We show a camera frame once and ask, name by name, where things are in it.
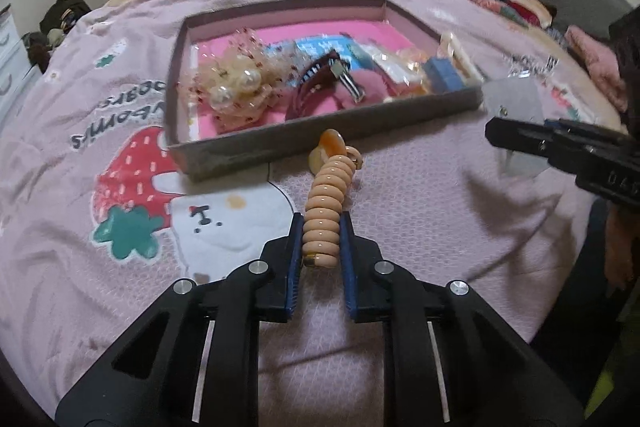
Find peach spiral hair clip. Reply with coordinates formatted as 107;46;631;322
300;130;363;269

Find pink garment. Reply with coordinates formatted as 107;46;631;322
564;24;632;108

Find pink card with blue print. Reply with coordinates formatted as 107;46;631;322
192;19;431;142

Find yellow item in clear packet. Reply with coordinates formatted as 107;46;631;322
384;48;442;102

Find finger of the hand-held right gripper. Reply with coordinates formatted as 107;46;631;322
544;118;632;148
484;116;640;208

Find blue small box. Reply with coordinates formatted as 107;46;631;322
422;57;464;96

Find silver hair pins in packet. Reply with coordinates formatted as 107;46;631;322
500;51;562;81

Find red floral cloth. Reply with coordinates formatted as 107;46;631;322
475;0;557;28

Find grey cardboard tray box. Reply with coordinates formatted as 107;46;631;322
166;0;485;184

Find pink printed bedsheet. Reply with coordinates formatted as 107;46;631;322
0;0;626;427

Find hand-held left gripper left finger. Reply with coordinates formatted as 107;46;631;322
55;213;305;427

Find yellow green garment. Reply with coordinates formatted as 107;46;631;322
585;342;640;423

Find dark bag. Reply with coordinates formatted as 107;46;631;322
39;0;94;36

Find white wavy hair clip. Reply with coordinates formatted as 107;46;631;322
439;32;487;84

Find mesh bow with pearls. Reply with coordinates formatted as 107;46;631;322
185;26;301;132

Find dark red claw hair clip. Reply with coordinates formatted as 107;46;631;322
285;49;351;120

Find clear plastic bag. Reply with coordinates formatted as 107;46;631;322
484;78;548;178

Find silver metal hair clip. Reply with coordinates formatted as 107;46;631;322
329;59;367;102

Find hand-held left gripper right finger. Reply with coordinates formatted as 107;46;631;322
341;213;586;427

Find white drawer dresser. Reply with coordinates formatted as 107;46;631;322
0;4;44;118

